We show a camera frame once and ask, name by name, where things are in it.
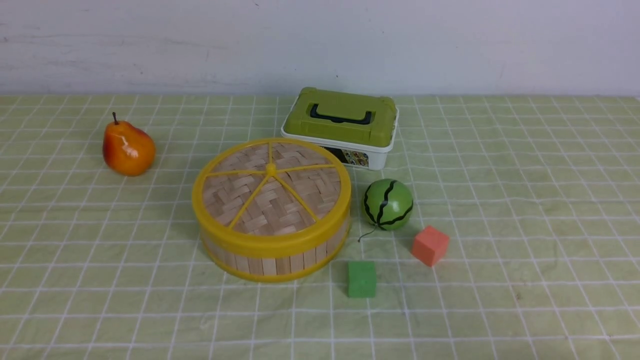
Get green foam cube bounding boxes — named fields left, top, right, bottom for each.
left=347, top=260, right=377, bottom=299

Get bamboo steamer basket base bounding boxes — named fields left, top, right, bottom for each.
left=199, top=219, right=352, bottom=283

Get green lidded storage box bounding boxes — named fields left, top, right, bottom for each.
left=280, top=87, right=400, bottom=171

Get toy watermelon ball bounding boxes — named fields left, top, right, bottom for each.
left=358, top=178, right=414, bottom=243

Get green checkered tablecloth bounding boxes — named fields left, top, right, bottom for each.
left=0, top=95, right=640, bottom=360

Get orange toy pear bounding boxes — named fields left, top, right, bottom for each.
left=102, top=112, right=156, bottom=177

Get orange foam cube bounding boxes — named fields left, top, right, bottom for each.
left=410, top=225, right=450, bottom=268

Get yellow woven steamer lid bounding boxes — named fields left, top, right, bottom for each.
left=191, top=137, right=352, bottom=258

